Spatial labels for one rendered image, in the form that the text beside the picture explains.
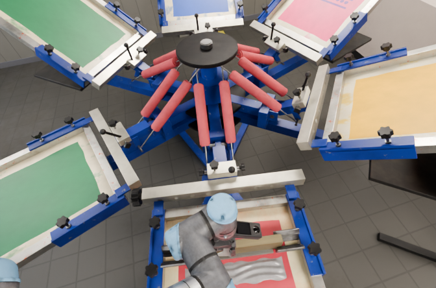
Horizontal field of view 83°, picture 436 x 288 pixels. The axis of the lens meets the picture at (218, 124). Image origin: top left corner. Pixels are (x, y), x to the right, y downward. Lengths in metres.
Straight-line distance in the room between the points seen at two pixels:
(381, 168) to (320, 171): 1.10
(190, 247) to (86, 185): 0.81
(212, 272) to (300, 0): 1.73
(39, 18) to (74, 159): 0.89
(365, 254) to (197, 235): 1.73
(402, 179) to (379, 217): 1.04
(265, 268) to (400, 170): 0.77
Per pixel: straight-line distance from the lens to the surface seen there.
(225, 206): 0.64
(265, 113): 1.31
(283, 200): 1.11
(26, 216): 1.43
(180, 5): 2.06
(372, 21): 3.60
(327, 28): 1.76
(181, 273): 1.06
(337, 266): 2.15
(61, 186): 1.42
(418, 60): 1.46
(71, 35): 1.83
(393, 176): 1.39
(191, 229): 0.65
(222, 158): 1.13
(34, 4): 1.98
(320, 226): 2.21
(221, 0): 2.07
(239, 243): 0.96
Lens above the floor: 1.98
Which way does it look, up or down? 48 degrees down
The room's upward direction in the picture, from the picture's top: 5 degrees counter-clockwise
